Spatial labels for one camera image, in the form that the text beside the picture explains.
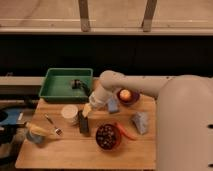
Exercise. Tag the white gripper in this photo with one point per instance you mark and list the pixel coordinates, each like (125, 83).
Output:
(98, 99)

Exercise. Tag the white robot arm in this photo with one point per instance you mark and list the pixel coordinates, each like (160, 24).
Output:
(184, 123)

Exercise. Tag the white paper cup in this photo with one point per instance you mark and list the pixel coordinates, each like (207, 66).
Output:
(70, 114)

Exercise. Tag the black object in tray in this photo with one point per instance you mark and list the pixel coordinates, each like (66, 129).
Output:
(78, 84)

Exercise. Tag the metal fork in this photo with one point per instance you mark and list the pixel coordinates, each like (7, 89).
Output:
(57, 130)

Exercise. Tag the bowl of dark beans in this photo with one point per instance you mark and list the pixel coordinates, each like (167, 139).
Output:
(108, 137)

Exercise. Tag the green plastic tray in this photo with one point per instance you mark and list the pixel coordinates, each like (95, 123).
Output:
(58, 85)

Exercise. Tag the yellow apple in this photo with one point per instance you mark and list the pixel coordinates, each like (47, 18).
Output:
(125, 95)

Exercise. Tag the dark red bowl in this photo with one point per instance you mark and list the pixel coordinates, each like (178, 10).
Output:
(134, 98)

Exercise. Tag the yellow banana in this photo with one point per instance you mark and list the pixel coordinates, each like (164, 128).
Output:
(37, 130)

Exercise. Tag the orange carrot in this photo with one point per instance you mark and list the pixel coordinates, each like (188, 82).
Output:
(125, 132)

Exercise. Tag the blue small cup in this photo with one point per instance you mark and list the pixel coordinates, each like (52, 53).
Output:
(37, 139)

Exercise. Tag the light blue cloth object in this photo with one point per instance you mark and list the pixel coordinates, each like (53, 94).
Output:
(140, 120)

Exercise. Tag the blue device at left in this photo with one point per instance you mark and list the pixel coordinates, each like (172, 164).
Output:
(9, 123)

